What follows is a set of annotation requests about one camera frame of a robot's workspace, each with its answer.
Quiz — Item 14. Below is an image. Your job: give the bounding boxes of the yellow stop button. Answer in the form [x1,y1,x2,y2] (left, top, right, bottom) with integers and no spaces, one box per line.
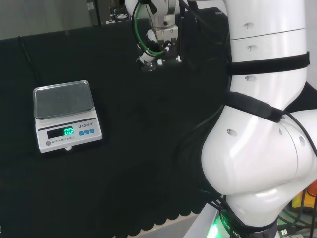
[291,180,317,214]

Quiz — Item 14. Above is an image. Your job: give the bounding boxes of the black bench cloth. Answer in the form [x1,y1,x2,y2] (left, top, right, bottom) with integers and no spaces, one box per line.
[0,17,232,238]

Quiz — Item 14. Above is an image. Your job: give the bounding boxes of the white electronic balance steel pan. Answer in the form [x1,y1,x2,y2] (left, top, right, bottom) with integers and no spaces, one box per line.
[33,79,103,154]

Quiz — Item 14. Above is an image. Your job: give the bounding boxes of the black balance power cable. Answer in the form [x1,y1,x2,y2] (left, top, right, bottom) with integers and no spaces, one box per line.
[17,35,41,85]

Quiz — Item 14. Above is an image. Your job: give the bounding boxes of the grey background equipment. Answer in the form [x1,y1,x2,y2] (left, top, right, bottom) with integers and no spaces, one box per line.
[85,0,133,26]

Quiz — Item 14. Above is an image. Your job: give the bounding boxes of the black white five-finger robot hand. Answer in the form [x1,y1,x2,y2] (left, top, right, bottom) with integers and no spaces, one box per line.
[136,25,183,73]

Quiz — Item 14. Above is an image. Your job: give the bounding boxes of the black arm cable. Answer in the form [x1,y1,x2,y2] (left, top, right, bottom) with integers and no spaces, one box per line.
[282,112,317,161]

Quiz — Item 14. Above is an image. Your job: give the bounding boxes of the green cable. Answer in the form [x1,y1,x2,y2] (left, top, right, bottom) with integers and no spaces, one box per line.
[132,1,165,57]

